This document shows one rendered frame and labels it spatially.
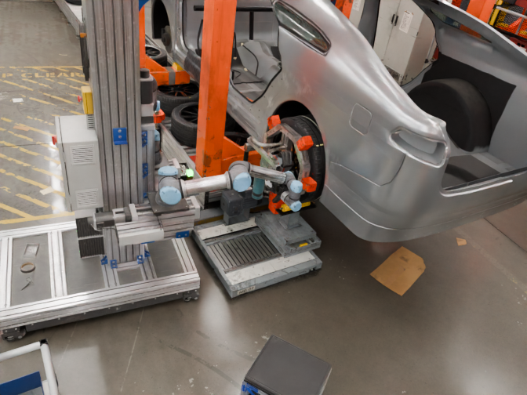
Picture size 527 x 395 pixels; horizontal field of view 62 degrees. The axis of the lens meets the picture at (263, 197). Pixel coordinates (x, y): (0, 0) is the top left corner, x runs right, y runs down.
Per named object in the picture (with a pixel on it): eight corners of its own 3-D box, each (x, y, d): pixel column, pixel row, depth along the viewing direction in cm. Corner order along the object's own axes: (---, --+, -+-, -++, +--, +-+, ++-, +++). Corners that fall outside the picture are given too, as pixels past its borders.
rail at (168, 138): (212, 203, 392) (214, 183, 380) (203, 205, 388) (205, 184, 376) (130, 93, 558) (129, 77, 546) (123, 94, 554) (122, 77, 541)
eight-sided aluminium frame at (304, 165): (301, 211, 331) (315, 147, 300) (293, 212, 328) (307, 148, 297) (264, 173, 367) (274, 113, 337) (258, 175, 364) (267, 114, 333)
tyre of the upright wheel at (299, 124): (281, 143, 383) (311, 211, 364) (258, 146, 372) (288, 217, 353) (318, 96, 328) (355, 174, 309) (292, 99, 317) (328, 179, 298)
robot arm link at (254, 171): (223, 167, 282) (288, 183, 303) (226, 176, 274) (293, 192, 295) (229, 152, 277) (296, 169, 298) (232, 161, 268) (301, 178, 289)
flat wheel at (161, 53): (176, 67, 629) (176, 50, 615) (150, 81, 576) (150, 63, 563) (135, 56, 642) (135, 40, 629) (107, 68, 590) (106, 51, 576)
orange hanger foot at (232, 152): (274, 166, 390) (280, 131, 371) (219, 176, 365) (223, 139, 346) (264, 157, 401) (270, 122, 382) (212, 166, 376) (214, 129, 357)
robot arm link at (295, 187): (288, 176, 286) (285, 190, 292) (293, 186, 277) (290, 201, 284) (299, 176, 288) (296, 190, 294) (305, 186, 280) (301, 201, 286)
